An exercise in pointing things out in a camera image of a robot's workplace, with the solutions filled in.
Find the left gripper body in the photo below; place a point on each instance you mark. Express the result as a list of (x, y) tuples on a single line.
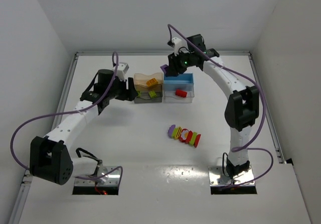
[(129, 90)]

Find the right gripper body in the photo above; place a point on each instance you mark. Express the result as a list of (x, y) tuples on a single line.
[(172, 67)]

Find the purple lego piece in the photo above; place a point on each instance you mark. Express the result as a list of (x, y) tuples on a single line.
[(164, 68)]

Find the green lego brick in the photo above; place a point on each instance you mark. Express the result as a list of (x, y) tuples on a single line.
[(152, 94)]

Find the yellow lego piece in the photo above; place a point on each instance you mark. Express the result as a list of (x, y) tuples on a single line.
[(151, 82)]

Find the red lego piece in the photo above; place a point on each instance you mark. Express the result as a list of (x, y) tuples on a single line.
[(181, 93)]

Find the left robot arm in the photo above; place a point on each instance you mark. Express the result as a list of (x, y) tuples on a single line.
[(50, 155)]

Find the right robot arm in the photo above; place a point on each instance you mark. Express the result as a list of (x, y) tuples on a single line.
[(242, 107)]

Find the grey translucent container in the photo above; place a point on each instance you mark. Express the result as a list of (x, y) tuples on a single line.
[(145, 98)]

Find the orange translucent container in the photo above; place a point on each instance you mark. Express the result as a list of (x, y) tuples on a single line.
[(141, 79)]

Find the blue container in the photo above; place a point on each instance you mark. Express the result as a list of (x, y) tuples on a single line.
[(183, 82)]

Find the clear container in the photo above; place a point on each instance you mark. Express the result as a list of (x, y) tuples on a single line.
[(171, 97)]

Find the multicolour lego stack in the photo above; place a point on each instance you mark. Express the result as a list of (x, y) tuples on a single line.
[(184, 135)]

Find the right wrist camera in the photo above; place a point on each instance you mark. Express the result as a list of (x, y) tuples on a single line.
[(176, 43)]

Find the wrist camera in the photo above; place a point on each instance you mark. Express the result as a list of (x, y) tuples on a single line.
[(122, 70), (176, 43)]

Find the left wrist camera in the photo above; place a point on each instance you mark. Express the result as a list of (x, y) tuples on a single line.
[(122, 70)]

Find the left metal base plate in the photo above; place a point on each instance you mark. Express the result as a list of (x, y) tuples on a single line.
[(106, 176)]

